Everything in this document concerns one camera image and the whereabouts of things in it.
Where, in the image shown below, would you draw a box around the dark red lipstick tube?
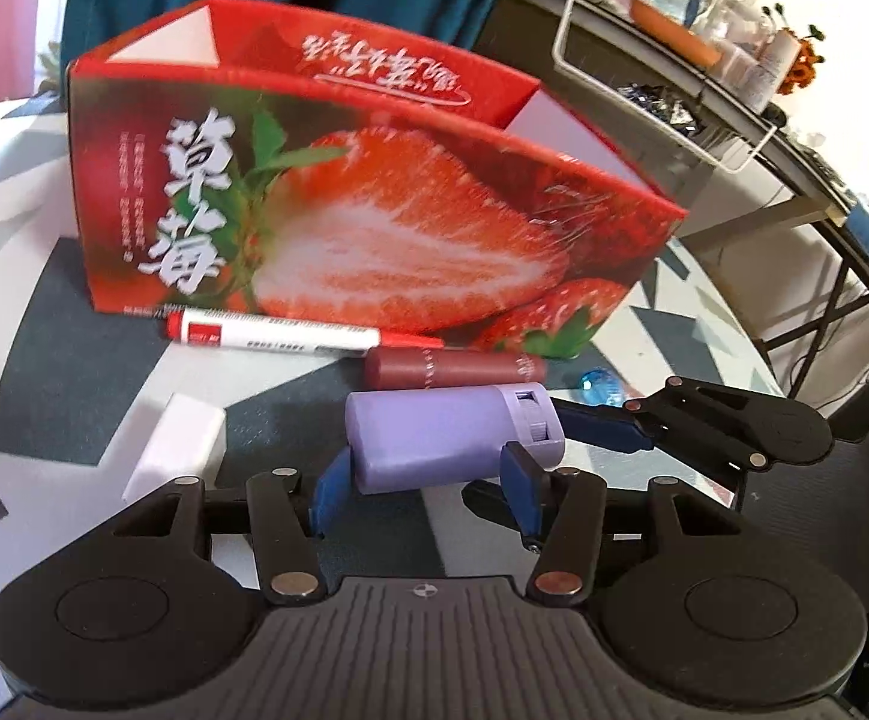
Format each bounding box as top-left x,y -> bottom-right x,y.
364,345 -> 550,392

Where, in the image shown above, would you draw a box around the white bottle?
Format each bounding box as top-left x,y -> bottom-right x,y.
756,30 -> 801,111

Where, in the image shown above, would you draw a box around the orange flowers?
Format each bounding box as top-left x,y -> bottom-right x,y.
778,24 -> 827,96

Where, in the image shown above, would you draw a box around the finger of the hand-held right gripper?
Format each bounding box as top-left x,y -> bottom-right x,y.
555,376 -> 781,470
460,476 -> 529,535

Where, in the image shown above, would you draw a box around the silver foil packets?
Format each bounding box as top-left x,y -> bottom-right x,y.
618,82 -> 700,134

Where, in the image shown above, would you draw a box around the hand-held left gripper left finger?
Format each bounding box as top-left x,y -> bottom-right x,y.
108,448 -> 358,607

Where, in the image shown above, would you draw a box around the white plug charger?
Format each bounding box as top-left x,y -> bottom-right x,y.
121,392 -> 227,505

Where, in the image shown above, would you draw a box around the red strawberry print cardboard box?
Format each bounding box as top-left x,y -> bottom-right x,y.
67,2 -> 688,359

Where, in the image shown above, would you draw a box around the blue box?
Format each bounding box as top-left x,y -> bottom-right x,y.
843,202 -> 869,265

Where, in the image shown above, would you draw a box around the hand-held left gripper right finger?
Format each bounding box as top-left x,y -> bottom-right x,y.
501,441 -> 745,605

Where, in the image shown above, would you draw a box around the purple cylindrical container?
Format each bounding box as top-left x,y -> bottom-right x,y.
344,382 -> 568,497

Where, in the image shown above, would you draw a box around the red and white marker pen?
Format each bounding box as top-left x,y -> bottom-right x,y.
164,305 -> 382,355

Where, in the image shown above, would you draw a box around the orange bowl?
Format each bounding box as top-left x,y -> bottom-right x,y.
628,0 -> 722,66

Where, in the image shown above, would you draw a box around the black desk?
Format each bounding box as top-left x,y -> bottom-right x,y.
480,0 -> 869,410

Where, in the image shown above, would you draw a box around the white wire rack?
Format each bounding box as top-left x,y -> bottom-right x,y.
553,0 -> 778,175

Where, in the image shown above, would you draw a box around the geometric patterned tablecloth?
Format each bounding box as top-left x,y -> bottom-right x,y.
0,94 -> 788,601

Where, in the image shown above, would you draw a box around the small green plant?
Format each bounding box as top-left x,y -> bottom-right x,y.
35,41 -> 73,96

